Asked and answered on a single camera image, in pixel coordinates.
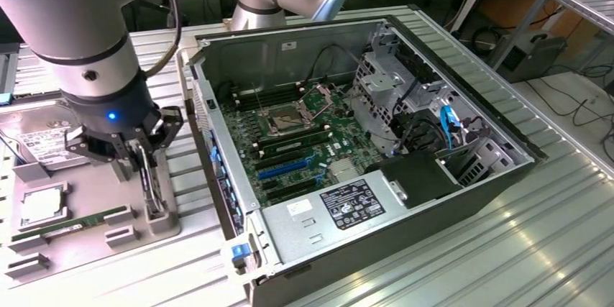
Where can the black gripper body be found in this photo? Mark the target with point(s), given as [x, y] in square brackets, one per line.
[113, 105]

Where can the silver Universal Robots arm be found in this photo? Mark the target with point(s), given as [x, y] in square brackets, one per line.
[73, 16]

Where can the hard disk drive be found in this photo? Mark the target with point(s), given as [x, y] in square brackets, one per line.
[43, 141]

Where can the gray parts rack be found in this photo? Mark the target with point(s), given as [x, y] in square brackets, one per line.
[86, 192]

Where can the silver CPU chip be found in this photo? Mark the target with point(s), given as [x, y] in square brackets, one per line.
[43, 206]

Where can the thin locking lever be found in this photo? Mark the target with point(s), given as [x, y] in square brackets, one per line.
[262, 105]

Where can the black RAM slot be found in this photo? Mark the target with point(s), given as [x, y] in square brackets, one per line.
[272, 100]
[274, 104]
[264, 90]
[284, 137]
[269, 95]

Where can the green RAM stick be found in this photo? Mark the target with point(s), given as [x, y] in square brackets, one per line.
[62, 226]
[298, 143]

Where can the open black PC case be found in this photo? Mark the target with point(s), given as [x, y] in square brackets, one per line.
[240, 55]

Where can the CPU socket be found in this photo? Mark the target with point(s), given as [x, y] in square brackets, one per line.
[286, 119]

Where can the black expansion slot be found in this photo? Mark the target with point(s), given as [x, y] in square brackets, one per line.
[281, 164]
[298, 193]
[293, 184]

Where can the blue expansion slot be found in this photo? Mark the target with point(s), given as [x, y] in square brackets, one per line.
[284, 173]

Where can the metal socket cover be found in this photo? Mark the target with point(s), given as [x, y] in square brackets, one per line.
[317, 96]

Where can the green motherboard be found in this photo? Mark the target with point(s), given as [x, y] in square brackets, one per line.
[336, 141]

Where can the blue case latch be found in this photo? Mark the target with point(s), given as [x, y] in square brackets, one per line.
[240, 252]

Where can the silver chipset heat sink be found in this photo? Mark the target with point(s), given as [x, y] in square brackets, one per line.
[345, 172]

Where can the gray power supply unit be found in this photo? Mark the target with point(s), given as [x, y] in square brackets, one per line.
[308, 228]

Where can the metal disk bay cage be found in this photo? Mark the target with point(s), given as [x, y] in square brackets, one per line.
[380, 80]

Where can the black fan shroud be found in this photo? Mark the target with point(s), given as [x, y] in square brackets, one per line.
[413, 177]

